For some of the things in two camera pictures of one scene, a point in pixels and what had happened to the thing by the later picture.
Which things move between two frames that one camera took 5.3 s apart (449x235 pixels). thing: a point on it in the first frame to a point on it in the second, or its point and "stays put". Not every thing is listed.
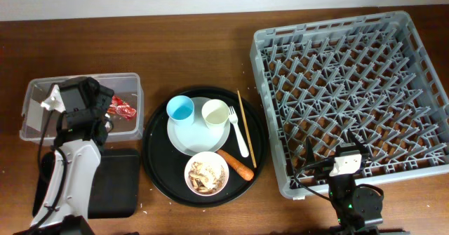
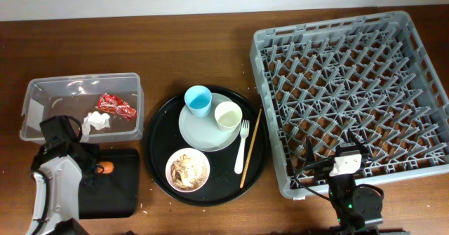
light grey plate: [191, 138] to [203, 133]
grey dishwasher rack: [372, 75] stays put
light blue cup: [179, 107] to [198, 99]
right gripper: [351, 139] stays put
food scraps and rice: [204, 179] to [187, 173]
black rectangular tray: [115, 189] stays put
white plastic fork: [242, 144] to [244, 130]
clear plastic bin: [129, 87] stays put
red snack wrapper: [119, 107] stays put
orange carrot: [244, 172] to [109, 167]
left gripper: [104, 95] to [92, 149]
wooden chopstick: [255, 164] to [252, 142]
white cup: [215, 113] to [228, 116]
